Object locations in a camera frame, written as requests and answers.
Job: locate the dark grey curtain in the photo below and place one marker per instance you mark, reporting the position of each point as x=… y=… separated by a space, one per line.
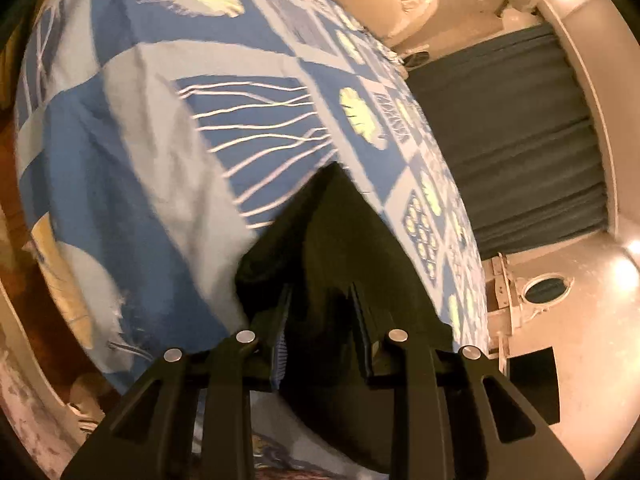
x=515 y=129

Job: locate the oval wall mirror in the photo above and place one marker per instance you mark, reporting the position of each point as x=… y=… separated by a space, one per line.
x=546 y=290

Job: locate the black wall television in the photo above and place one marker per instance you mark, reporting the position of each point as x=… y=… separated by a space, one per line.
x=535 y=375

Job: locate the blue white patterned bedspread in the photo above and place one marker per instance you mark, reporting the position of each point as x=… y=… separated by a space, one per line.
x=156 y=141

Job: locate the white dresser shelf unit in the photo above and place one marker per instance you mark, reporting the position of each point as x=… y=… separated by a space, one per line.
x=505 y=311

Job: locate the black pants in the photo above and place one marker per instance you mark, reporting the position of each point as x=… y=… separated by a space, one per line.
x=326 y=241

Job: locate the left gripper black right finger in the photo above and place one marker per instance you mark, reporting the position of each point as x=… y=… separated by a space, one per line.
x=450 y=409

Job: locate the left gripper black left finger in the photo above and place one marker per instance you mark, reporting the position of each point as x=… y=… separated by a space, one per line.
x=188 y=415

